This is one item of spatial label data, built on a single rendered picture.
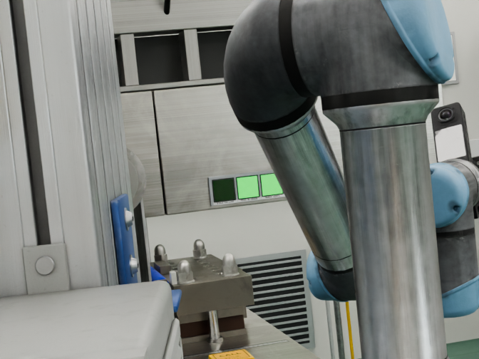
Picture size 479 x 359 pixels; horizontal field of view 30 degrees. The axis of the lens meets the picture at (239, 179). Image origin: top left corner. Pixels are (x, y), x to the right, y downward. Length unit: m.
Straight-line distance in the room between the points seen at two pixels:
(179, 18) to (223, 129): 0.29
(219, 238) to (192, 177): 2.43
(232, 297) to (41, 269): 1.24
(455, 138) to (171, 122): 0.98
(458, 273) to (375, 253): 0.29
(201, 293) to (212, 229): 2.76
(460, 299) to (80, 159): 0.68
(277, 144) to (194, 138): 1.16
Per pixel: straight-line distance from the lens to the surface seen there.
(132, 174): 1.78
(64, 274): 0.59
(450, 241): 1.14
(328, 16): 0.86
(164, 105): 2.13
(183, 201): 2.14
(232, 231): 4.57
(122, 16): 2.15
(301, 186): 1.04
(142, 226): 1.82
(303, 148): 1.00
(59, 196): 0.58
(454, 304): 1.15
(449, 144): 1.31
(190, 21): 2.17
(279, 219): 4.63
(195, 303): 1.80
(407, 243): 0.87
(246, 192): 2.17
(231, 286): 1.81
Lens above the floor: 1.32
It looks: 3 degrees down
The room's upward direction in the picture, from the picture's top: 6 degrees counter-clockwise
